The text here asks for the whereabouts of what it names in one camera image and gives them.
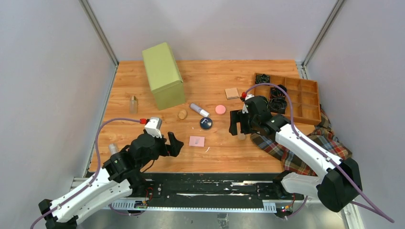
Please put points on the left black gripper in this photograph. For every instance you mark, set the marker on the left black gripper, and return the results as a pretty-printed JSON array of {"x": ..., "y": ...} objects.
[{"x": 174, "y": 149}]

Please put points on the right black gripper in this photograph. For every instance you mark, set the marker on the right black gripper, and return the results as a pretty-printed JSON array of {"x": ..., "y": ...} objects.
[{"x": 237, "y": 116}]

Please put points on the clear glass perfume bottle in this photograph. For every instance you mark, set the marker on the clear glass perfume bottle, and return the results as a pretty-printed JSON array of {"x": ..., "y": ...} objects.
[{"x": 133, "y": 105}]

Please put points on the green metal drawer cabinet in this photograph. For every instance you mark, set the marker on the green metal drawer cabinet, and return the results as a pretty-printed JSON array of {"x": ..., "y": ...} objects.
[{"x": 165, "y": 80}]

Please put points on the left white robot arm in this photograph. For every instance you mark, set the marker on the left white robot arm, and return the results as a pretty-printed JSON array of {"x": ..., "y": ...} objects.
[{"x": 119, "y": 177}]

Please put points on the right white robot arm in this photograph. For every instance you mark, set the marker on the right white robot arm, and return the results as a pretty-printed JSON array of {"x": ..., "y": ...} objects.
[{"x": 336, "y": 182}]

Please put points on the beige makeup sponge right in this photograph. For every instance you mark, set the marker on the beige makeup sponge right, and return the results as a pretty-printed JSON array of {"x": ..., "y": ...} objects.
[{"x": 241, "y": 136}]

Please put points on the beige makeup sponge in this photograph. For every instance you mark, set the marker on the beige makeup sponge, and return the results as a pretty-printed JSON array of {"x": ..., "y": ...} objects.
[
  {"x": 182, "y": 114},
  {"x": 241, "y": 136}
]

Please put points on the beige makeup sponge centre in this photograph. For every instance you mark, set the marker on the beige makeup sponge centre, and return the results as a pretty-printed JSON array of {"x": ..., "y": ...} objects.
[{"x": 182, "y": 114}]

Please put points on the pink round compact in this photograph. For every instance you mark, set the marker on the pink round compact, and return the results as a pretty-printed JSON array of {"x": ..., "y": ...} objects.
[{"x": 220, "y": 109}]

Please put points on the pink square card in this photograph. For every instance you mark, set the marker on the pink square card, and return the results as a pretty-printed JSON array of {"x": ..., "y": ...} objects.
[{"x": 197, "y": 141}]

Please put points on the dark blue round compact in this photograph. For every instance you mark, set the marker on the dark blue round compact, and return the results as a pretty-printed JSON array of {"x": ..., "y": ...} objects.
[{"x": 206, "y": 123}]

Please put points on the white cosmetic tube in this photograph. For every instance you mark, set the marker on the white cosmetic tube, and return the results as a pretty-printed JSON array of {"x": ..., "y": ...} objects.
[{"x": 199, "y": 110}]

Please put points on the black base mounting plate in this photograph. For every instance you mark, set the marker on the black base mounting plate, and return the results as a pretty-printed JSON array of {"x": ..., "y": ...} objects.
[{"x": 224, "y": 192}]

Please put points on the small clear bottle black cap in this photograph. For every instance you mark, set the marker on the small clear bottle black cap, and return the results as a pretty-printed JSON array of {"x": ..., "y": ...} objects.
[{"x": 113, "y": 148}]

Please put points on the wooden compartment organizer tray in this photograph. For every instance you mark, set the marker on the wooden compartment organizer tray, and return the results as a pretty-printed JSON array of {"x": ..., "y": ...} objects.
[{"x": 303, "y": 94}]

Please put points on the plaid flannel shirt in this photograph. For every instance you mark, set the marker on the plaid flannel shirt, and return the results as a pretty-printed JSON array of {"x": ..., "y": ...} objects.
[{"x": 297, "y": 156}]

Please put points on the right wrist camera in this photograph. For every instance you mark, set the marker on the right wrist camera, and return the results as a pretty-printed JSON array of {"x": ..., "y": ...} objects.
[{"x": 248, "y": 96}]

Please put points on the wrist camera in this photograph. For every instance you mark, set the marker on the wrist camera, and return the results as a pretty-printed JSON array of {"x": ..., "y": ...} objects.
[
  {"x": 153, "y": 126},
  {"x": 248, "y": 96}
]

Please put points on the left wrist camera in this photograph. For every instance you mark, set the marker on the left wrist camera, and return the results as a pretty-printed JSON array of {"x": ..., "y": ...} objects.
[{"x": 153, "y": 126}]

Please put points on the aluminium frame rail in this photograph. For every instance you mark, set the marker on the aluminium frame rail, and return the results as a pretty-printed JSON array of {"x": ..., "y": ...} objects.
[{"x": 309, "y": 214}]

